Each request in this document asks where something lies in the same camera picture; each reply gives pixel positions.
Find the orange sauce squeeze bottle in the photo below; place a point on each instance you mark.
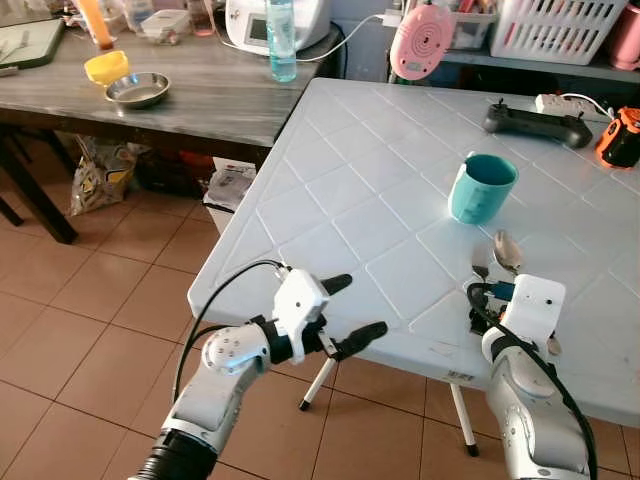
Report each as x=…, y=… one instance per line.
x=95, y=20

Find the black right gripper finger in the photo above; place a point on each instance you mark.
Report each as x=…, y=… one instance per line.
x=481, y=265

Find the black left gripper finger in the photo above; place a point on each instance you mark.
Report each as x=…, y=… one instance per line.
x=338, y=284
x=362, y=338

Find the white kitchen cooking appliance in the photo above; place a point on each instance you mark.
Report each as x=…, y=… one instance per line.
x=245, y=15

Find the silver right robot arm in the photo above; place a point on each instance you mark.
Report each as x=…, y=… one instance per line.
x=520, y=420

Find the steel spoon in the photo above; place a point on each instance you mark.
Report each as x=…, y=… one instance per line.
x=508, y=252

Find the small clear lidded container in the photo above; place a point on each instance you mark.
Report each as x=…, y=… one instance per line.
x=165, y=25

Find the green rimmed cutting board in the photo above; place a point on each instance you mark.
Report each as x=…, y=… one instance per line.
x=30, y=42

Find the round steel plate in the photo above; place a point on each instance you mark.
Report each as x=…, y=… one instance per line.
x=138, y=92

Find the white plastic basket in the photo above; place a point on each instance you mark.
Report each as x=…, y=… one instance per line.
x=555, y=30

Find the pink plastic basket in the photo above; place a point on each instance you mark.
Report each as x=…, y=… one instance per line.
x=628, y=40

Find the yellow plastic bowl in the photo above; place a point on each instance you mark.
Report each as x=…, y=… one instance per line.
x=105, y=68

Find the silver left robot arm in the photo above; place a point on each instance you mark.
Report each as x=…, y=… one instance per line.
x=215, y=390

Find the printed plastic bag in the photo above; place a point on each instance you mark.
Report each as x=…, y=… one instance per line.
x=100, y=180

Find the orange and black device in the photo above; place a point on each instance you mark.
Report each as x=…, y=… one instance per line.
x=620, y=140

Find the teal plastic cup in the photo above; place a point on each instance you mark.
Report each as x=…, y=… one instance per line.
x=480, y=200

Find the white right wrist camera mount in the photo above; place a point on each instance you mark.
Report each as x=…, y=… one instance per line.
x=535, y=305

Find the clear teal water bottle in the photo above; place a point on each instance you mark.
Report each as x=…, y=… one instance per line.
x=282, y=55

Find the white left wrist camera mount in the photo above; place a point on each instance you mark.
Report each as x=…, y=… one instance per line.
x=298, y=300

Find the black handheld controller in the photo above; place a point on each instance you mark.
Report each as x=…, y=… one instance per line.
x=535, y=125

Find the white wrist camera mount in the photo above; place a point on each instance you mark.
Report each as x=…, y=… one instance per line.
x=535, y=305
x=298, y=300

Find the white power strip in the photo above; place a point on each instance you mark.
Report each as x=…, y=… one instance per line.
x=560, y=103

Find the pink round appliance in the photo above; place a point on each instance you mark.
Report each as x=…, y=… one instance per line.
x=422, y=42

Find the white plastic box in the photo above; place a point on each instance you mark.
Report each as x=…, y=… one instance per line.
x=230, y=195

